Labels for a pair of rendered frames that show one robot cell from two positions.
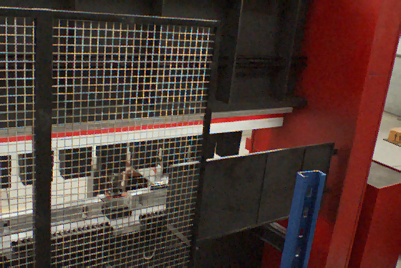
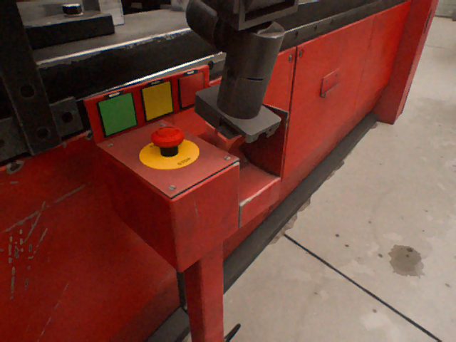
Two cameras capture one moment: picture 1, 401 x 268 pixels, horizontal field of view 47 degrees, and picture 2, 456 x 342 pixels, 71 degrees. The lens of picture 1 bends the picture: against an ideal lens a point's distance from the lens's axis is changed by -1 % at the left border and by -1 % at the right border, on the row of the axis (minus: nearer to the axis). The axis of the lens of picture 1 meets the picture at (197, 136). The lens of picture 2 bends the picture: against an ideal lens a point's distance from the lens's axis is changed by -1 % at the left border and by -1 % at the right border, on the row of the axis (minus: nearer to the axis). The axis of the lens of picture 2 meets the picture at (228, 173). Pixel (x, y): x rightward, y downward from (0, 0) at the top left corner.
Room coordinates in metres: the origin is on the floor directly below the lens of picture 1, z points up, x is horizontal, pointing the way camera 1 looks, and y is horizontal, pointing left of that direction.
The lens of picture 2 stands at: (3.09, 0.37, 0.98)
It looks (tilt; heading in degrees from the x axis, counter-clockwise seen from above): 35 degrees down; 164
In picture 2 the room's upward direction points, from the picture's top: straight up
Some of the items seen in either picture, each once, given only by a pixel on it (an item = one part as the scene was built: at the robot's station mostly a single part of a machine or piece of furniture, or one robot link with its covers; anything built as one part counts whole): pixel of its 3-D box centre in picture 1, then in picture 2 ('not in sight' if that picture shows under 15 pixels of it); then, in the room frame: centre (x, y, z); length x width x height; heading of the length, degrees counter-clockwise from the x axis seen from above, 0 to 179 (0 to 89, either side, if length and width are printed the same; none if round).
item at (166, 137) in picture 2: not in sight; (168, 144); (2.74, 0.40, 0.79); 0.04 x 0.04 x 0.04
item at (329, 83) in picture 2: not in sight; (331, 82); (2.06, 1.07, 0.58); 0.15 x 0.02 x 0.07; 127
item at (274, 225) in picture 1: (261, 223); not in sight; (2.51, -0.44, 0.81); 0.64 x 0.08 x 0.14; 37
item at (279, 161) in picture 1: (257, 190); not in sight; (2.28, -0.35, 1.12); 1.13 x 0.02 x 0.44; 127
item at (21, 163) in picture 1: (36, 165); not in sight; (2.09, 0.77, 1.21); 0.15 x 0.09 x 0.17; 127
